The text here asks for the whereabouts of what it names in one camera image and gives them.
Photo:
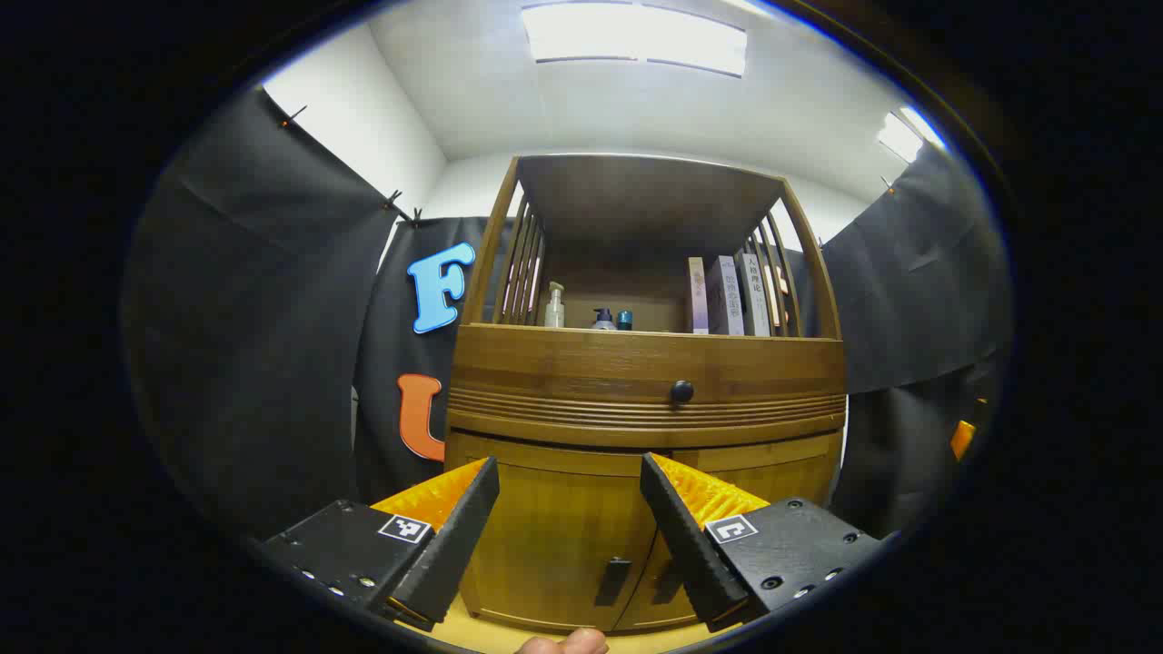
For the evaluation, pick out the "small ceiling light panel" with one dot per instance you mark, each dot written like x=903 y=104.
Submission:
x=901 y=138

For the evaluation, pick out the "wooden cabinet door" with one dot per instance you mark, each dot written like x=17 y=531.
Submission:
x=790 y=472
x=554 y=536

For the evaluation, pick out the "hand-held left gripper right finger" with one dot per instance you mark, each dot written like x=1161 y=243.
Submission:
x=686 y=536

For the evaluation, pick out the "white pump bottle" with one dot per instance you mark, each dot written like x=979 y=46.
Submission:
x=554 y=311

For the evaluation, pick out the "black round drawer knob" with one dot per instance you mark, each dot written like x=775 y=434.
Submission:
x=681 y=391

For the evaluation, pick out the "pale purple book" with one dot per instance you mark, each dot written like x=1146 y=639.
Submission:
x=697 y=300

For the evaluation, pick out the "white book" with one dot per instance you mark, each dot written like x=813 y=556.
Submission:
x=754 y=300

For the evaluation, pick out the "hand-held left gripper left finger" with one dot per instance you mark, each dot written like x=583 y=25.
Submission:
x=454 y=536

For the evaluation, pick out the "wooden cabinet drawer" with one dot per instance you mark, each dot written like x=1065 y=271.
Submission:
x=563 y=363

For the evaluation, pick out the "wooden double-door shoe cabinet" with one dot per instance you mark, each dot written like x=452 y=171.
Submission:
x=636 y=200

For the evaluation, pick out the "large ceiling light panel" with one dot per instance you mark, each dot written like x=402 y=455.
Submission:
x=627 y=36

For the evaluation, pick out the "small purple bottle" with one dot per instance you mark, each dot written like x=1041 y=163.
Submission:
x=603 y=321

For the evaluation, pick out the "grey book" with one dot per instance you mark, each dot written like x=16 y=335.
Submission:
x=722 y=300

